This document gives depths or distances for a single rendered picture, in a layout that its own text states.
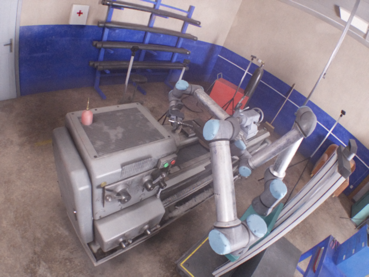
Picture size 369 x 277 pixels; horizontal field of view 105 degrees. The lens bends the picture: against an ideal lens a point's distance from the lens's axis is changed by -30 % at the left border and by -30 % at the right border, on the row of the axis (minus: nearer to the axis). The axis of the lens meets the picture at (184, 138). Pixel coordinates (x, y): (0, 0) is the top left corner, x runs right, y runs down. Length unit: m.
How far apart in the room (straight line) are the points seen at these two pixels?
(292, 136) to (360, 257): 1.44
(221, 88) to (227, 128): 3.66
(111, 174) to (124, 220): 0.47
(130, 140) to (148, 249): 1.39
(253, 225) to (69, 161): 1.02
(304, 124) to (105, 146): 1.16
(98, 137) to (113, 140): 0.08
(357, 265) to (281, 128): 4.52
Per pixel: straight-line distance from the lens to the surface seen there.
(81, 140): 1.07
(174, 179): 1.66
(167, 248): 2.27
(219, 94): 4.79
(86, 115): 1.12
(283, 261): 1.79
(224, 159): 1.05
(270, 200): 1.58
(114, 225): 1.36
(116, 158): 1.01
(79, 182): 0.99
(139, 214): 1.43
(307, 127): 1.33
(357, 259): 2.25
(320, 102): 5.60
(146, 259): 2.17
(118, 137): 1.10
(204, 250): 2.03
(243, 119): 2.44
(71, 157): 1.04
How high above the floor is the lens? 2.04
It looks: 34 degrees down
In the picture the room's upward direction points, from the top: 23 degrees clockwise
